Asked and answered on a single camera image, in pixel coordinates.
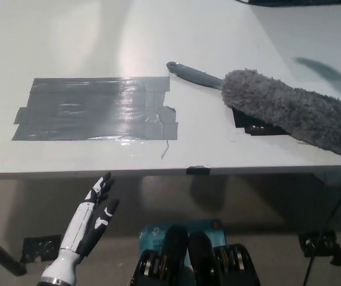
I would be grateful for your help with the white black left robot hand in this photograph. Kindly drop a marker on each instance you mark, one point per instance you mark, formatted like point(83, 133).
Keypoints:
point(82, 226)

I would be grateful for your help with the grey fluffy duster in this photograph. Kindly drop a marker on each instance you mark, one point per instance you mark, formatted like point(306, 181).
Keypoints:
point(277, 101)

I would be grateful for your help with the teal box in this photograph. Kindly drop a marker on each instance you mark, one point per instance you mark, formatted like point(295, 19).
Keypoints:
point(152, 235)

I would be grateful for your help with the large grey tape patch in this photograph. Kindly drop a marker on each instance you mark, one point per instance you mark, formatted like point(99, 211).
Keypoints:
point(95, 108)

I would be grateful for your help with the black tape piece table edge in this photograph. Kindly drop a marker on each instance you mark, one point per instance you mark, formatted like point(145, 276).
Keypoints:
point(198, 170)

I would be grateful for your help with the small black tape patch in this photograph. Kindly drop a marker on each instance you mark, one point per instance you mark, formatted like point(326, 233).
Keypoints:
point(249, 125)

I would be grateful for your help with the black flat device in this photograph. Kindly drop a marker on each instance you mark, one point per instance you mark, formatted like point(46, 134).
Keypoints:
point(301, 2)

